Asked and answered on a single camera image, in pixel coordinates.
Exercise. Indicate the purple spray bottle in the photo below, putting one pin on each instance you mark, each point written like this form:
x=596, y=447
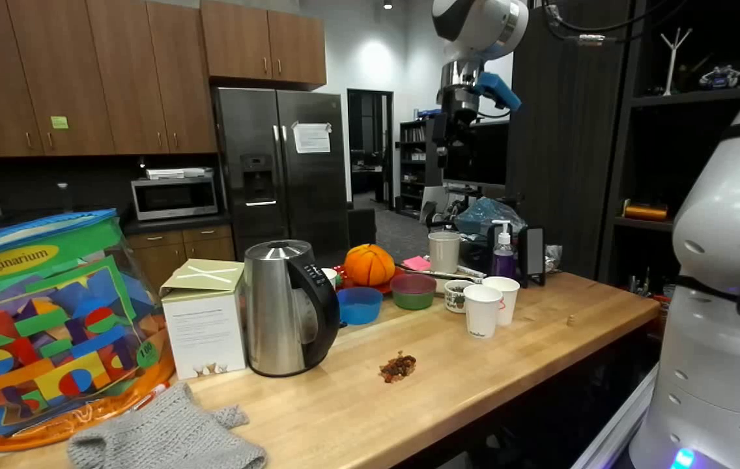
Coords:
x=505, y=258

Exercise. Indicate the white paper cup rear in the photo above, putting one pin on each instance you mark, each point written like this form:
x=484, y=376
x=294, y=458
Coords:
x=508, y=290

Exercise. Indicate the large white mug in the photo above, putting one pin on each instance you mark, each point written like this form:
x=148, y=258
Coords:
x=445, y=250

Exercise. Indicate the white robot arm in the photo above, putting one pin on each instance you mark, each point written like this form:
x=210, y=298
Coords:
x=688, y=408

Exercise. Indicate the white paper cup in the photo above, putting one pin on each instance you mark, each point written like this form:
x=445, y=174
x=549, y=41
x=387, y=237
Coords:
x=484, y=310
x=508, y=290

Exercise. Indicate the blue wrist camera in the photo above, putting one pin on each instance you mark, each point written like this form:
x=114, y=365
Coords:
x=493, y=87

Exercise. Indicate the blue plastic bag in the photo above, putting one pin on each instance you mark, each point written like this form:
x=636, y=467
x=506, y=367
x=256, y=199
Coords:
x=481, y=215

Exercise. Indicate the wooden upper cabinets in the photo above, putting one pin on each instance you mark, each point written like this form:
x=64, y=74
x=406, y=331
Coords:
x=131, y=75

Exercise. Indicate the brown crumbs pile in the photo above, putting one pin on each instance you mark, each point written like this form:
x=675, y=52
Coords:
x=396, y=367

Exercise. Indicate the white box with green lid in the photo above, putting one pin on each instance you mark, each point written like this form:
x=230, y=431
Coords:
x=201, y=307

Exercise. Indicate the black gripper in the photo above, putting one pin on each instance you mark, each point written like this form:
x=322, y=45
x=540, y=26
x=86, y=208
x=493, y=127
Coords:
x=458, y=94

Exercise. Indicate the orange plush pumpkin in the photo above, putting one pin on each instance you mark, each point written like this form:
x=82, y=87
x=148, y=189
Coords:
x=368, y=266

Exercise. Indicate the grey knitted cloth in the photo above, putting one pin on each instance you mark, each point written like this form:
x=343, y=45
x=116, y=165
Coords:
x=174, y=431

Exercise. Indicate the small cup with grounds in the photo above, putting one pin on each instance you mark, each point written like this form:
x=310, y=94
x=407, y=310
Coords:
x=454, y=295

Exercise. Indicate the blue plastic bowl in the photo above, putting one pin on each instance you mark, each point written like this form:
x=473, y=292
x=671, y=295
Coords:
x=357, y=306

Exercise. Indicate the black refrigerator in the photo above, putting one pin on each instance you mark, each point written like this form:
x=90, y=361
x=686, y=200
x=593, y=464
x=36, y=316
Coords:
x=283, y=160

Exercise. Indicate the stainless steel electric kettle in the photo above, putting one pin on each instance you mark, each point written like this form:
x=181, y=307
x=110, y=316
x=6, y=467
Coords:
x=290, y=307

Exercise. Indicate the silver microwave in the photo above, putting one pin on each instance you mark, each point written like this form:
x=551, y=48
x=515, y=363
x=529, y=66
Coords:
x=174, y=199

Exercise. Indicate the white paper cup front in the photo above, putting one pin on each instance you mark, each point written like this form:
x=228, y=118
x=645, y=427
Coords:
x=484, y=310

